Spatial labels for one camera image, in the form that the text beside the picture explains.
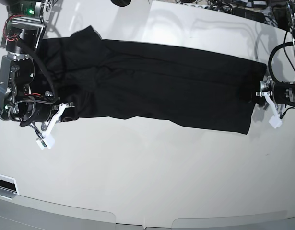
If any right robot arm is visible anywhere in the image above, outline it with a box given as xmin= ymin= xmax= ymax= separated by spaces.
xmin=0 ymin=0 xmax=70 ymax=140

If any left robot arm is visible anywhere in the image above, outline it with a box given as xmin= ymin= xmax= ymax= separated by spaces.
xmin=256 ymin=0 xmax=295 ymax=109

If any black t-shirt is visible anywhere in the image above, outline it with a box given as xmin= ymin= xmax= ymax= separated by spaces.
xmin=37 ymin=27 xmax=267 ymax=134

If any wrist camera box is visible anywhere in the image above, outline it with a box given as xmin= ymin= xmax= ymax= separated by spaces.
xmin=269 ymin=115 xmax=283 ymax=129
xmin=36 ymin=134 xmax=55 ymax=150

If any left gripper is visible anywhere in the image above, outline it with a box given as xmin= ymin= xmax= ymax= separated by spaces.
xmin=256 ymin=80 xmax=295 ymax=108

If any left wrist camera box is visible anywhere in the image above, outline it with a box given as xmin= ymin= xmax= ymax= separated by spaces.
xmin=269 ymin=115 xmax=283 ymax=129

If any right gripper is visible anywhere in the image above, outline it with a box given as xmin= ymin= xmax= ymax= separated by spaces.
xmin=19 ymin=100 xmax=74 ymax=138

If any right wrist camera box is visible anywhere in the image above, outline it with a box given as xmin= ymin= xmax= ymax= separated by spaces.
xmin=36 ymin=134 xmax=55 ymax=150

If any white slotted table fixture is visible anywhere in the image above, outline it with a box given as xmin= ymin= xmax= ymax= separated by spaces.
xmin=0 ymin=174 xmax=20 ymax=200

